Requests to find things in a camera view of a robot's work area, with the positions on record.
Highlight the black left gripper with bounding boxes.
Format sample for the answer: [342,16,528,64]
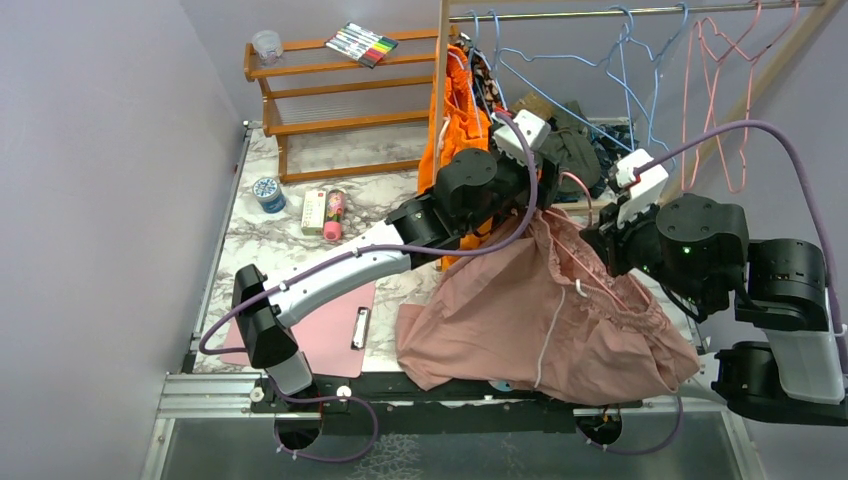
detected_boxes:
[459,124,567,235]

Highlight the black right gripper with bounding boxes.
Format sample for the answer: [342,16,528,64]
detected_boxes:
[582,188,715,310]

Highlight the pink wire hanger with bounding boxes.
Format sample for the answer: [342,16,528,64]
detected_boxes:
[678,1,802,193]
[544,171,630,312]

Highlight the camouflage orange black shorts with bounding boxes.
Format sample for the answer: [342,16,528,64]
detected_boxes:
[450,33,506,117]

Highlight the pink shorts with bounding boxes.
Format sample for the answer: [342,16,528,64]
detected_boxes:
[395,212,700,406]

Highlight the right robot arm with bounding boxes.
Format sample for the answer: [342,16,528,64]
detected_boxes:
[580,194,847,427]

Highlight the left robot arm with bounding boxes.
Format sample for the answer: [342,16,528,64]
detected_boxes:
[233,148,562,411]

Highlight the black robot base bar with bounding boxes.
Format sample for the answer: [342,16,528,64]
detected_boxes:
[251,370,644,439]

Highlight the blue hanger holding shorts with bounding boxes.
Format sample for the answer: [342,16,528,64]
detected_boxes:
[465,9,508,111]

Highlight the olive green garment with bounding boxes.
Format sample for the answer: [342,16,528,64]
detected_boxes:
[544,101,603,199]

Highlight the tan folded garment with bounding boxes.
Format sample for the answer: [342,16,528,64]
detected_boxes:
[509,92,555,121]

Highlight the pink floral bottle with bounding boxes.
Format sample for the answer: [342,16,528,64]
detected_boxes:
[323,189,346,241]

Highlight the wooden shelf rack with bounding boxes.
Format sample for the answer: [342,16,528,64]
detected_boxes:
[243,29,438,183]

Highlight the marker pen set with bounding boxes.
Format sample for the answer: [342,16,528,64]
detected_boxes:
[324,22,399,69]

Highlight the clear plastic toy package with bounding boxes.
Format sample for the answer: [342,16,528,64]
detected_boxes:
[489,380,515,393]

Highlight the white rectangular box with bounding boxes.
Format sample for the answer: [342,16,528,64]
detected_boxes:
[301,189,327,236]

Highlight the pink clipboard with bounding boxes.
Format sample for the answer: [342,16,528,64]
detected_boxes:
[222,282,376,378]

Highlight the clear plastic cup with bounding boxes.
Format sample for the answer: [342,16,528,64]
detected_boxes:
[251,30,284,66]

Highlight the metal hanging rod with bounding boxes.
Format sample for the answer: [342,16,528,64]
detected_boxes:
[449,1,825,23]

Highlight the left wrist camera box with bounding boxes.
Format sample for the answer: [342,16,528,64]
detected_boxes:
[491,109,551,165]

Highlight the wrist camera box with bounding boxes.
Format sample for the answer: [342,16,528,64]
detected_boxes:
[491,109,551,165]
[592,149,669,232]

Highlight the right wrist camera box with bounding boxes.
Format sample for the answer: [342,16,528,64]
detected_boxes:
[592,149,669,232]

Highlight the blue wire hanger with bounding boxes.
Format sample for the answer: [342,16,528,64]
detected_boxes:
[496,5,690,174]

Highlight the wooden clothes rack frame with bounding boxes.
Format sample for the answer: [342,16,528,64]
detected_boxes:
[433,1,846,178]

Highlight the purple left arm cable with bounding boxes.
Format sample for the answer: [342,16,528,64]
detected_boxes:
[197,109,541,357]

